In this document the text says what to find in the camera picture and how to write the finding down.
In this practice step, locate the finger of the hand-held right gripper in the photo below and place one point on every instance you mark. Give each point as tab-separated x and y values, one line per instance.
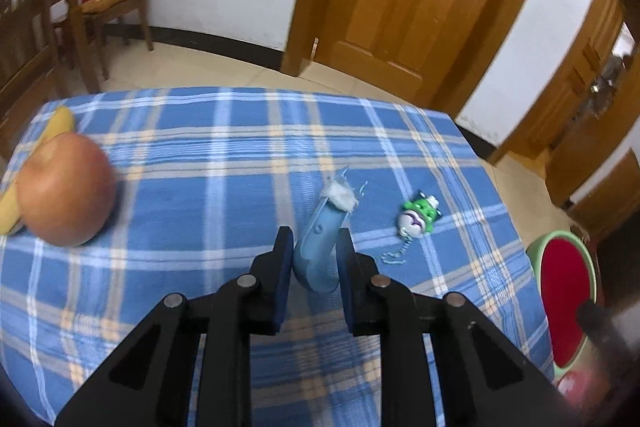
595	324

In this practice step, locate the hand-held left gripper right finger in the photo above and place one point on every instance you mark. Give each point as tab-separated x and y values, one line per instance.
347	277

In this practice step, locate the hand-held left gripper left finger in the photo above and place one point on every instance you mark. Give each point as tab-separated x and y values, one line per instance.
282	277

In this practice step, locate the blue plastic hook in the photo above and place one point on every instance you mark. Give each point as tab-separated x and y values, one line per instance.
320	247

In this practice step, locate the red bucket with green rim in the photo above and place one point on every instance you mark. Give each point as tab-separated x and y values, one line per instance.
565	297

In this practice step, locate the green candy wrapper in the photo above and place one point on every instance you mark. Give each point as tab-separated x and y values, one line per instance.
417	217

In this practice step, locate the blue plaid tablecloth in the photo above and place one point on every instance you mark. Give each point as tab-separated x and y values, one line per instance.
200	157

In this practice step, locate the apple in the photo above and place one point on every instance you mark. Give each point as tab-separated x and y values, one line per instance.
65	189

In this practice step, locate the open wooden door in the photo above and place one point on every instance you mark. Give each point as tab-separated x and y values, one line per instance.
575	72

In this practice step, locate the banana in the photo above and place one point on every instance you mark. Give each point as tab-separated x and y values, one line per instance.
57	127

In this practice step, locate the large wooden chair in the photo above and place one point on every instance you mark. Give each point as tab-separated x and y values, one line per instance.
30	32

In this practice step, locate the wooden door frame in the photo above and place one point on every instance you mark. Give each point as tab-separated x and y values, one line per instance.
600	177

